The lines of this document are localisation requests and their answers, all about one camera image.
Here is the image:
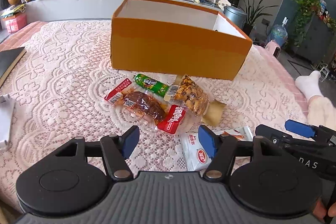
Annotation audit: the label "blue-grey pedal trash can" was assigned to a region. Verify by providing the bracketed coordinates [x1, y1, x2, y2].
[223, 6, 248, 30]

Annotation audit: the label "white packet with orange sticks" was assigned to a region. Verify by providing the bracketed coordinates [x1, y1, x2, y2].
[214, 126, 254, 141]

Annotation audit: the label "white packet red logo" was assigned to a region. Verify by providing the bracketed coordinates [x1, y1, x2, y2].
[181, 132, 219, 172]

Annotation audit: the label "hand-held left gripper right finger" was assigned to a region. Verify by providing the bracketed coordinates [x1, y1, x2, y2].
[198, 125, 279, 179]

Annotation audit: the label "tall potted plant black pot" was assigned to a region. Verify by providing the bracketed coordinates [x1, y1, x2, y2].
[238, 0, 279, 35]

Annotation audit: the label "braised meat red-ended packet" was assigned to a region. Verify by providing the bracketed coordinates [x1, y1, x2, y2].
[104, 78, 187, 134]

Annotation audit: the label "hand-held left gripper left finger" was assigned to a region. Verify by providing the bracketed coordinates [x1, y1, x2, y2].
[51, 125, 140, 181]

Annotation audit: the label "white marble media console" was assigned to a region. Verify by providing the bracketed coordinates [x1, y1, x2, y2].
[0, 0, 231, 43]

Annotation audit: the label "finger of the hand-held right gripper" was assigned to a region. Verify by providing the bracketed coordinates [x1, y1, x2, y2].
[255, 124, 292, 147]
[285, 120, 331, 139]

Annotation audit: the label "black notebook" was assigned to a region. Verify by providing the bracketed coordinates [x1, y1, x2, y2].
[0, 47, 27, 86]

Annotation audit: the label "tan snack packet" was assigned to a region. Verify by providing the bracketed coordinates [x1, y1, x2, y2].
[202, 99, 226, 126]

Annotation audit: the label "person's right hand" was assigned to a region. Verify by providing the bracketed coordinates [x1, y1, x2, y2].
[312, 199, 336, 223]

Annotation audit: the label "pink storage boxes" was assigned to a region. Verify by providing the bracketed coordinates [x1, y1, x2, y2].
[2, 13, 27, 33]

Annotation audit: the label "green ivy plant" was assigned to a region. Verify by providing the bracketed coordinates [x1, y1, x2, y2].
[290, 0, 323, 47]

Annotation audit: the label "pink checked mat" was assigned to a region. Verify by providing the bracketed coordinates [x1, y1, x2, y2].
[0, 21, 309, 114]

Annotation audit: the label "row of small bottles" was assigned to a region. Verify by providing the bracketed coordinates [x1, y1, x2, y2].
[319, 0, 336, 29]

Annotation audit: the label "green sausage packet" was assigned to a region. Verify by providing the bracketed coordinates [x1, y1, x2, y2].
[134, 73, 170, 99]

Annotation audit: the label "person's right leg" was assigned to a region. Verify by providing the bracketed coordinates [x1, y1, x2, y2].
[295, 70, 336, 130]

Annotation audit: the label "white paper item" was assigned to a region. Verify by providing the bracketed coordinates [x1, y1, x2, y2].
[0, 94, 17, 151]

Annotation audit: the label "pink space heater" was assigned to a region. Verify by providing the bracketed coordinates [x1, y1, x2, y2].
[265, 40, 281, 58]

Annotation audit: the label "yellow paper pile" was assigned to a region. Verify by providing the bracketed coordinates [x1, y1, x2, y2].
[1, 4, 27, 17]

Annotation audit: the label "clear nut snack packet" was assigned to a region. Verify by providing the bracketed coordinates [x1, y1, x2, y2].
[164, 74, 209, 117]

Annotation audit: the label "orange cardboard box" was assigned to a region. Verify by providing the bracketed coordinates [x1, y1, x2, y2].
[110, 0, 253, 81]

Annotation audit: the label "grey drawer cabinet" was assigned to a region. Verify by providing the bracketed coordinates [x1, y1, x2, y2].
[289, 13, 336, 64]

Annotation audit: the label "blue water jug with pump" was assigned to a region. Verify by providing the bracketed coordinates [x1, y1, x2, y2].
[268, 17, 289, 46]

